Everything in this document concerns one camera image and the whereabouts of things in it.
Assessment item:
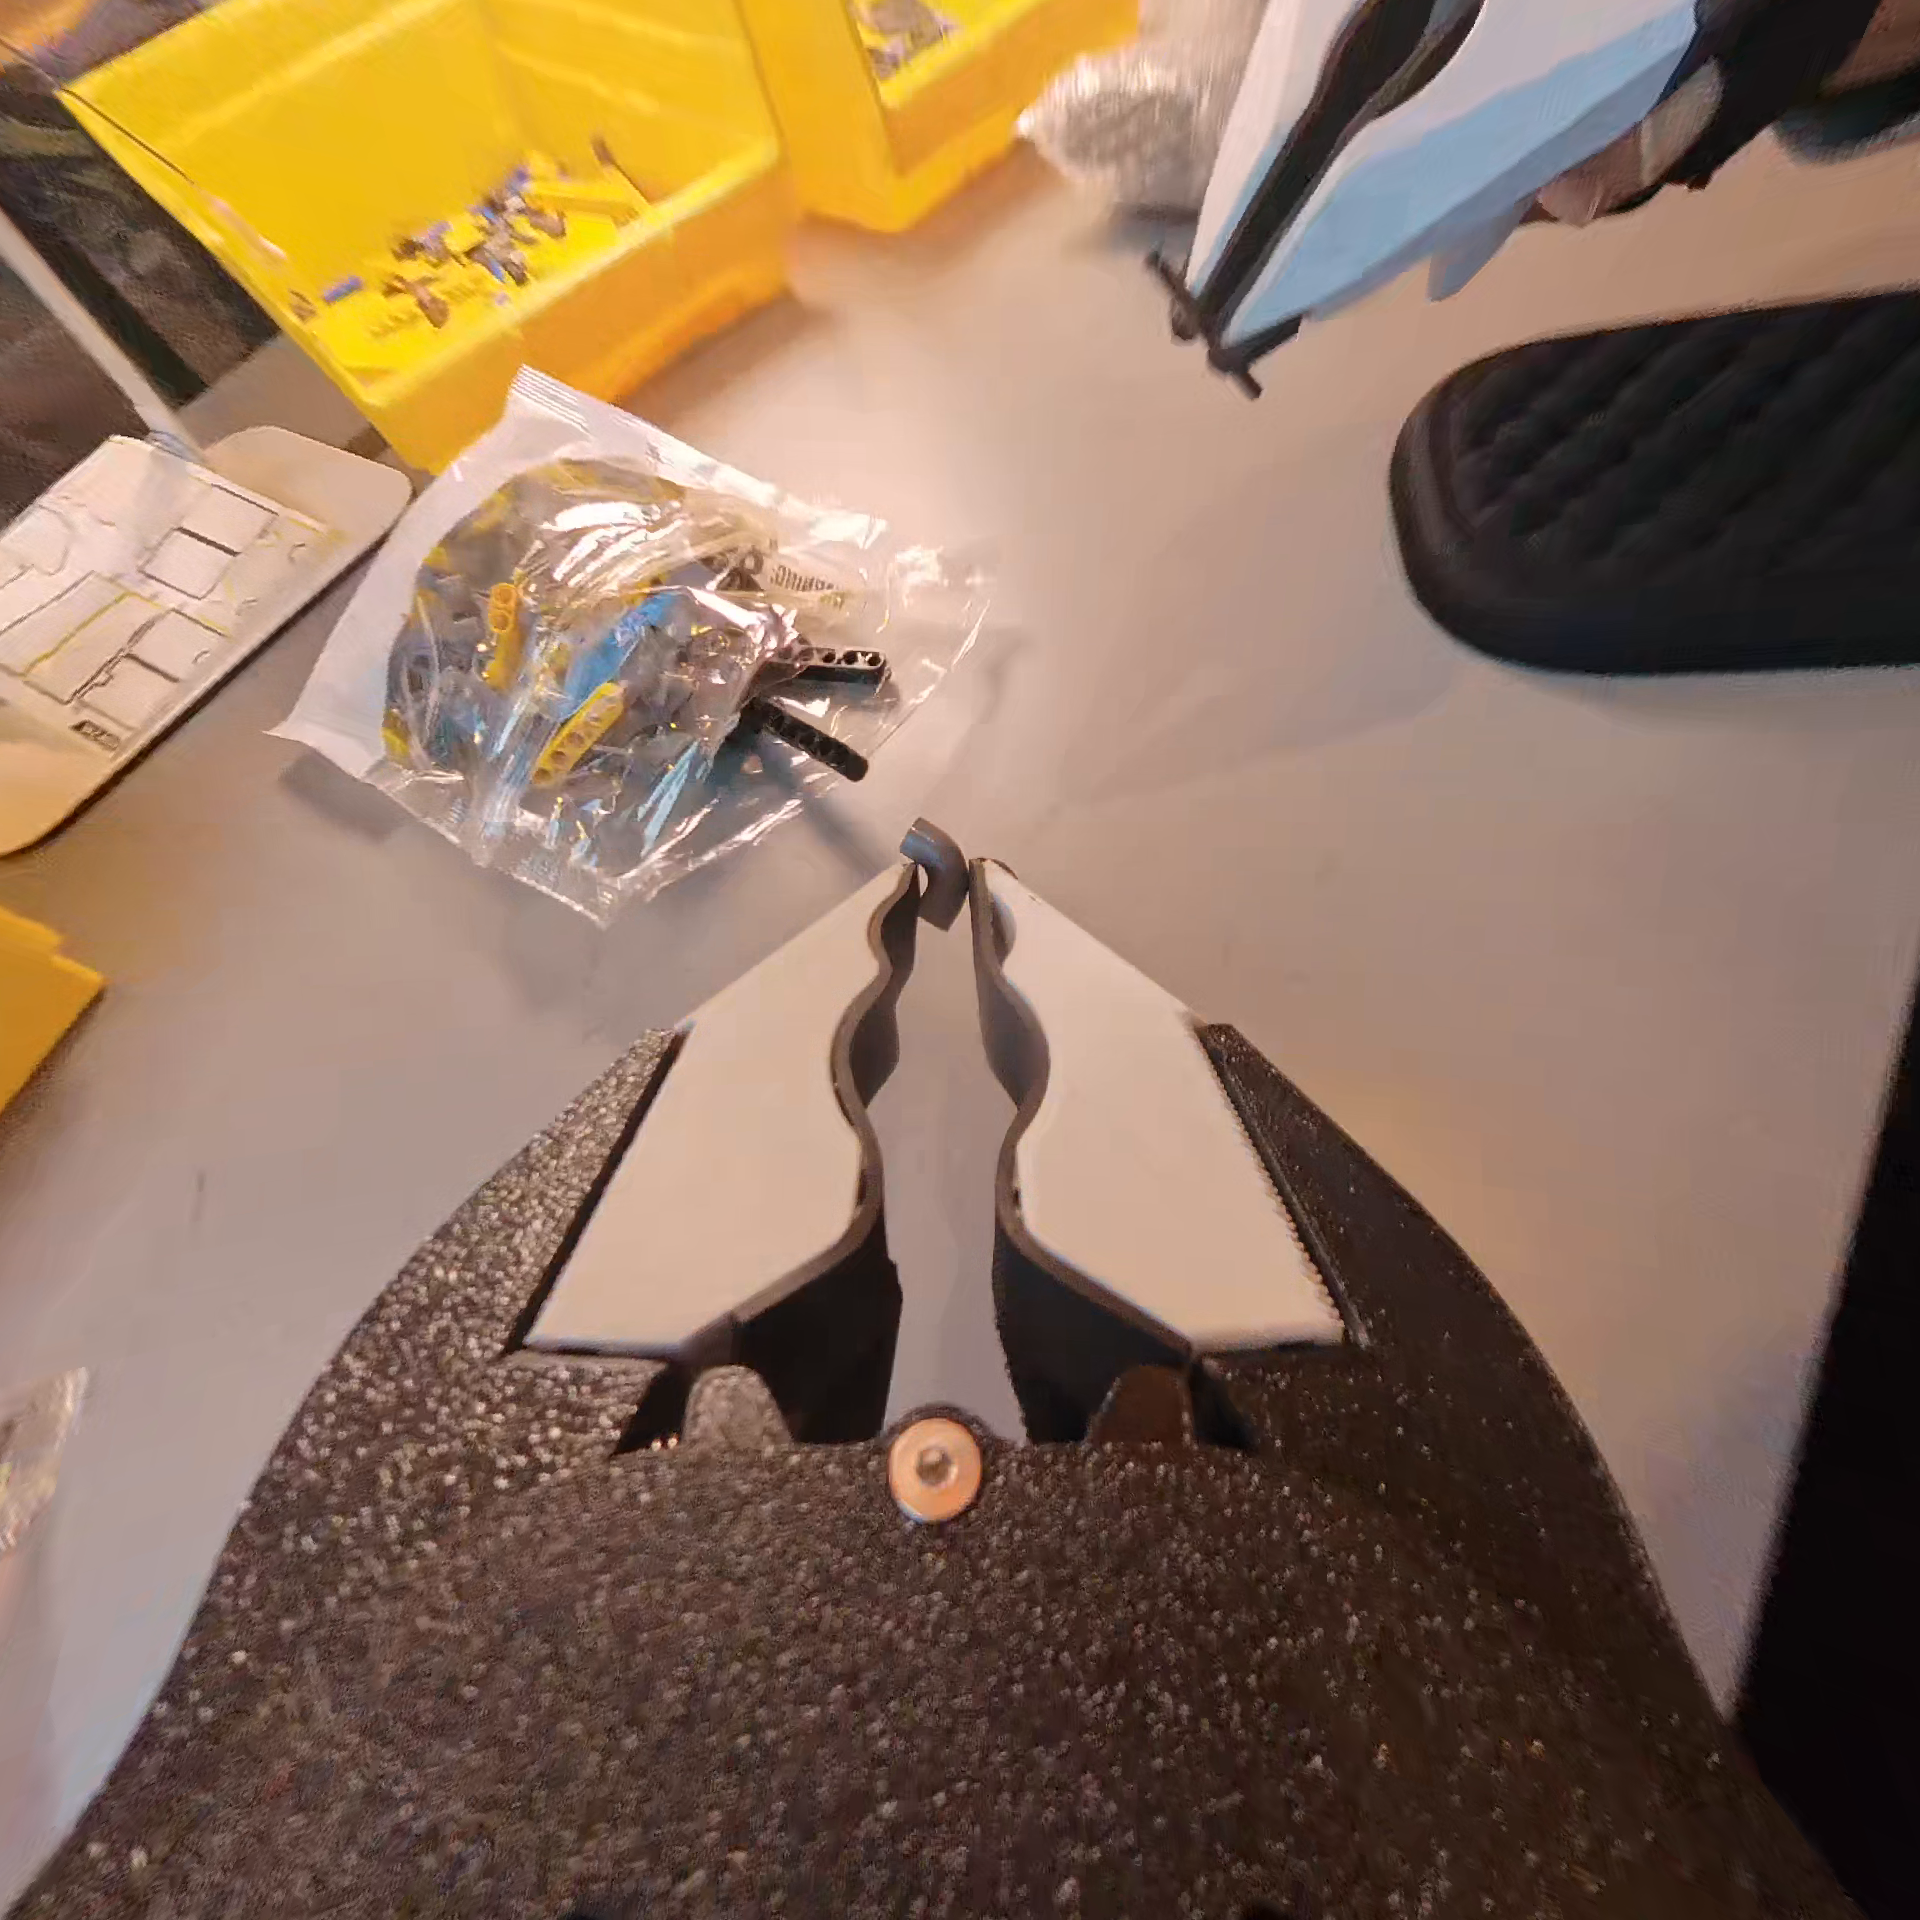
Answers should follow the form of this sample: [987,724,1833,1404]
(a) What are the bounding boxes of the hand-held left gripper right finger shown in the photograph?
[967,870,1342,1393]

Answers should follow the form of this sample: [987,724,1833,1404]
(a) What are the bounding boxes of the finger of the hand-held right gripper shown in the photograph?
[1214,0,1712,363]
[1184,0,1444,314]

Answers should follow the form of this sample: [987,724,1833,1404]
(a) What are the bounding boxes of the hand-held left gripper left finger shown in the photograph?
[524,867,917,1398]

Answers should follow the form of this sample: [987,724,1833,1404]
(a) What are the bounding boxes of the black connector peg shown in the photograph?
[1147,248,1300,401]

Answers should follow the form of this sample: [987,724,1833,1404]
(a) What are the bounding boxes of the small grey connector piece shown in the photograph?
[894,818,974,931]

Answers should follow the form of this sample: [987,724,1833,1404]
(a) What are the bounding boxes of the clear bag of bricks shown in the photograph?
[272,365,990,927]

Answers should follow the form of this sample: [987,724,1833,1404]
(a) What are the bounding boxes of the yellow storage bin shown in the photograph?
[0,908,104,1117]

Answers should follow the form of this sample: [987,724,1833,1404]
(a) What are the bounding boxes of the small clear bag white label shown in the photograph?
[0,1365,92,1564]

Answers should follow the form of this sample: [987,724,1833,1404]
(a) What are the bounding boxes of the grey desk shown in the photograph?
[0,121,1920,1804]

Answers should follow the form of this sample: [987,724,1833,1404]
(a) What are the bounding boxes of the clear plastic bag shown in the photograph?
[1013,0,1269,217]

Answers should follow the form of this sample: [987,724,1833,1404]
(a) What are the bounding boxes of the yellow bin with bricks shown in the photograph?
[736,0,1143,238]
[53,0,806,477]

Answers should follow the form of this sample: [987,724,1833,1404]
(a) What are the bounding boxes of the black wrist rest pad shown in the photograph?
[1389,285,1920,677]

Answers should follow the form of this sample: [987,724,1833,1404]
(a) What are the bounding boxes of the white printed sheet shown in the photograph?
[0,427,413,857]

